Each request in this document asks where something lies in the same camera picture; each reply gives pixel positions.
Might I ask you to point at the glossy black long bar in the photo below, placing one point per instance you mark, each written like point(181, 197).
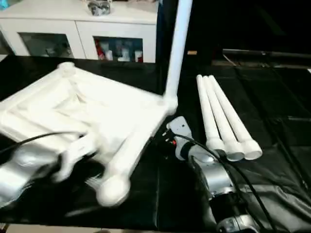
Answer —
point(267, 54)

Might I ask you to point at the crumpled silver black object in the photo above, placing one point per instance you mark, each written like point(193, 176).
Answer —
point(99, 7)

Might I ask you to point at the light blue plastic bottle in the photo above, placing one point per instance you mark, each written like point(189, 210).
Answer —
point(3, 3)

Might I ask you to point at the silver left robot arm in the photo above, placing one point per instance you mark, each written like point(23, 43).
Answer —
point(24, 167)

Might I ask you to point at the black cabinet with orange label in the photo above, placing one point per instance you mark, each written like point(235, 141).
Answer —
point(243, 24)

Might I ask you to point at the black work mat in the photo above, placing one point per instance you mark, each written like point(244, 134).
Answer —
point(272, 107)

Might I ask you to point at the white plastic table leg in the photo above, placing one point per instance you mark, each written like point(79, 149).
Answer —
point(179, 48)
point(235, 121)
point(221, 119)
point(209, 116)

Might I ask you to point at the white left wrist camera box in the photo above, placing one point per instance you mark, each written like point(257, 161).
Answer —
point(80, 155)

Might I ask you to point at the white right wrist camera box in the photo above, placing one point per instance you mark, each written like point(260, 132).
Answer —
point(177, 127)

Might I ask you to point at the white cabinet with glass doors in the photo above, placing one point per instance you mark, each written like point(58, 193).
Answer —
point(63, 24)

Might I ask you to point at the white plastic table top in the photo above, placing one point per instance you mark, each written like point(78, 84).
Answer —
point(92, 111)

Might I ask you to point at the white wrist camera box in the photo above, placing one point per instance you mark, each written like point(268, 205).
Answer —
point(177, 127)
point(80, 155)

